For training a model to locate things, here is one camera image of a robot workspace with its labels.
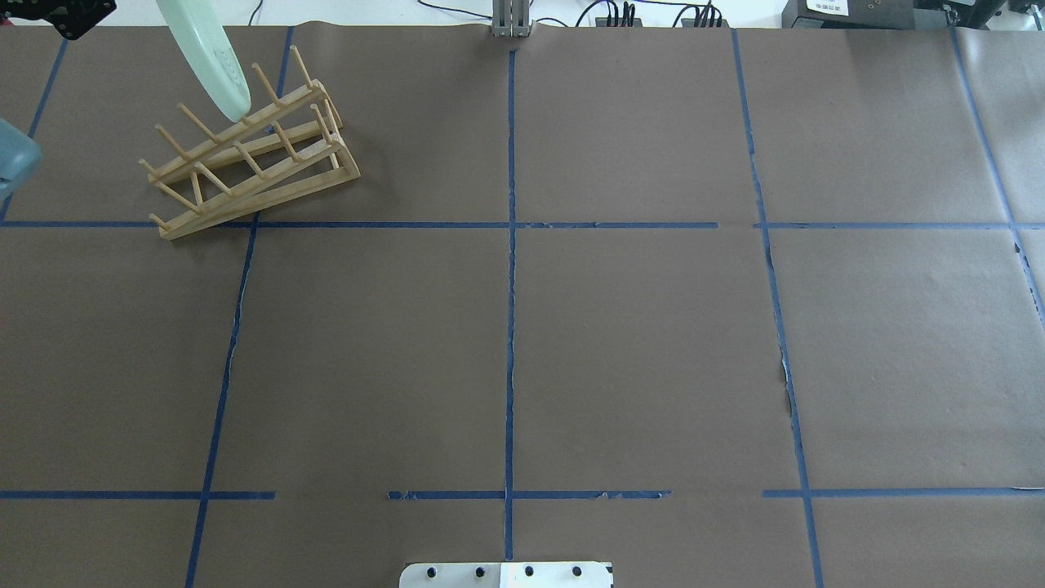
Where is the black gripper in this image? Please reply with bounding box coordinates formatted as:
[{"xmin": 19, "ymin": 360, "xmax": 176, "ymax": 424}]
[{"xmin": 1, "ymin": 0, "xmax": 118, "ymax": 41}]

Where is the light green round plate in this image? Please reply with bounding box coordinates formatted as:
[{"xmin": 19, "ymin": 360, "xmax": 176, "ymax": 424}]
[{"xmin": 156, "ymin": 1, "xmax": 251, "ymax": 122}]

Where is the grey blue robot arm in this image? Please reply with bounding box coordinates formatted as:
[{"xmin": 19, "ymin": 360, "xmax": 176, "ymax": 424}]
[{"xmin": 1, "ymin": 1, "xmax": 118, "ymax": 198}]

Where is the wooden dish rack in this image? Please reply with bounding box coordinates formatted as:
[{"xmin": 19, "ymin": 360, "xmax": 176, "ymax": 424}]
[{"xmin": 139, "ymin": 44, "xmax": 362, "ymax": 241}]

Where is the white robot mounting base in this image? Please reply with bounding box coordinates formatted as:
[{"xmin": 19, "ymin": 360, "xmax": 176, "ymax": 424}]
[{"xmin": 398, "ymin": 561, "xmax": 616, "ymax": 587}]

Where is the aluminium frame post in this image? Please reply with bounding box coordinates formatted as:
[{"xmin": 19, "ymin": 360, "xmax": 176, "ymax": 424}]
[{"xmin": 491, "ymin": 0, "xmax": 533, "ymax": 38}]

